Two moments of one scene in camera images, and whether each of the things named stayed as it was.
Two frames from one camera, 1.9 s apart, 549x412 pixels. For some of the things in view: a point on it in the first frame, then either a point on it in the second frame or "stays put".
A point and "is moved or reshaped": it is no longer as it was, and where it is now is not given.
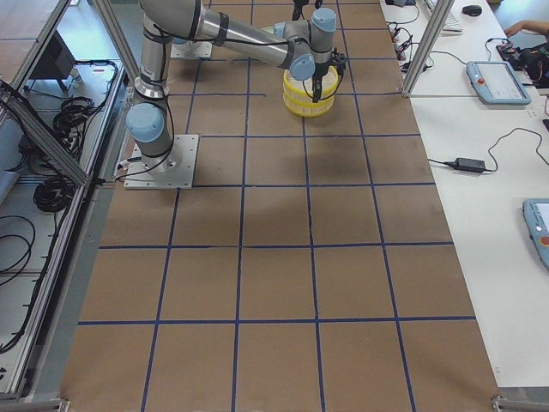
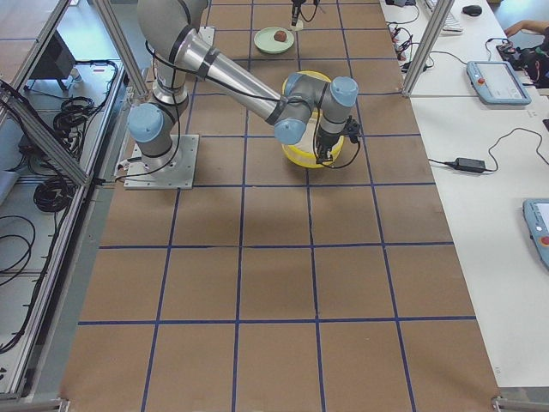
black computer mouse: (472, 10) stays put
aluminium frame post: (428, 45) stays put
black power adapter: (467, 165) stays put
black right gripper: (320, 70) to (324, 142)
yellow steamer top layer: (303, 89) is moved or reshaped
